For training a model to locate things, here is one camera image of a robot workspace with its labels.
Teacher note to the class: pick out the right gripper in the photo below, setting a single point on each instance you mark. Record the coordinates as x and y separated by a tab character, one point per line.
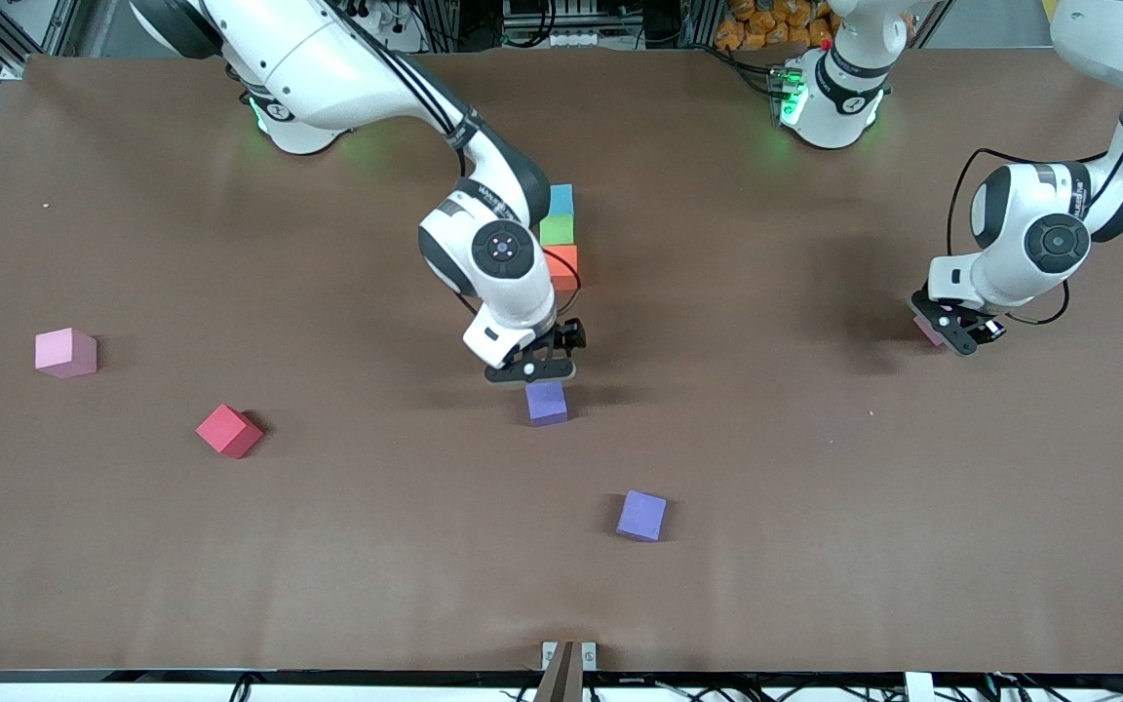
570	337

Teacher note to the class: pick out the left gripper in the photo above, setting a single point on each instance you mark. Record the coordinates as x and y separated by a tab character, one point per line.
987	331

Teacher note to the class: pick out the pink foam cube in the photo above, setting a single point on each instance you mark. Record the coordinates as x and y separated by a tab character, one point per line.
924	336
64	353

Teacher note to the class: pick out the purple foam cube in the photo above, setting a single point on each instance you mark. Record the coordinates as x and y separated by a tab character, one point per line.
547	405
641	516

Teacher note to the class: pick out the orange foam cube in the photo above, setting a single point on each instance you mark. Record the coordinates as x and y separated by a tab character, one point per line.
564	265

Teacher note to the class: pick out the green foam cube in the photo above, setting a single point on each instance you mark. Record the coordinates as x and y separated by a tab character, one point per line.
559	231

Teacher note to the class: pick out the teal foam cube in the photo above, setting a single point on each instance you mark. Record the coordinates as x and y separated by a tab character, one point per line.
562	202

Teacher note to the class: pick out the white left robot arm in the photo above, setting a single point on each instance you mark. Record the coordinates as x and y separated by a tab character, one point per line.
1010	214

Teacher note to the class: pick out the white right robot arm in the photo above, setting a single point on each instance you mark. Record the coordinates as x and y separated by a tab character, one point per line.
328	68

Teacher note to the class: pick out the brown table mat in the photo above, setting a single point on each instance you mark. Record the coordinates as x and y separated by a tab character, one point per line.
815	536

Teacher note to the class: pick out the red foam cube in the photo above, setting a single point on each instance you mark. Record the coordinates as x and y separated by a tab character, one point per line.
228	431

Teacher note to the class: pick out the white tape label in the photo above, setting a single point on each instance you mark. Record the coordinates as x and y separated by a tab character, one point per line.
919	688

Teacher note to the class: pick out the white power strip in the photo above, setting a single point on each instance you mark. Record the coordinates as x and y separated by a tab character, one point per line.
386	19

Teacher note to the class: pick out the orange snack bags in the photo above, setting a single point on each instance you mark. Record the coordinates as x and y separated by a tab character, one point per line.
766	24

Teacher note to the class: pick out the aluminium camera post with bracket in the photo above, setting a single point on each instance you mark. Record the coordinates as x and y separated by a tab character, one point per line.
561	682

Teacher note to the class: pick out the aluminium frame profile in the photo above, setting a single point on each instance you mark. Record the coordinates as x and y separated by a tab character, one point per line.
14	68

